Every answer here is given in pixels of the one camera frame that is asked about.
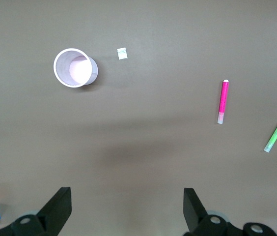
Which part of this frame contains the pink highlighter marker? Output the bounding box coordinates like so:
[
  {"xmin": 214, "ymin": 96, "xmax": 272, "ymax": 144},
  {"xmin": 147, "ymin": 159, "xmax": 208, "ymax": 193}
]
[{"xmin": 217, "ymin": 79, "xmax": 230, "ymax": 124}]

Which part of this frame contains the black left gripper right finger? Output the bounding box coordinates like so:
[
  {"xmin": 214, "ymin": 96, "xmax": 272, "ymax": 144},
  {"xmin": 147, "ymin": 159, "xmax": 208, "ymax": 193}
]
[{"xmin": 183, "ymin": 187, "xmax": 229, "ymax": 236}]

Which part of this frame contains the translucent pink plastic cup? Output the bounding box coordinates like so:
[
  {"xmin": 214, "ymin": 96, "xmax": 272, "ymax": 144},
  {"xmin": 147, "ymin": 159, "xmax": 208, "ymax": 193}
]
[{"xmin": 53, "ymin": 48, "xmax": 99, "ymax": 89}]

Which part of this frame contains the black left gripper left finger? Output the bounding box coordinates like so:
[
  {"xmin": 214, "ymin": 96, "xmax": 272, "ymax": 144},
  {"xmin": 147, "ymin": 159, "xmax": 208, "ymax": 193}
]
[{"xmin": 10, "ymin": 187, "xmax": 72, "ymax": 236}]

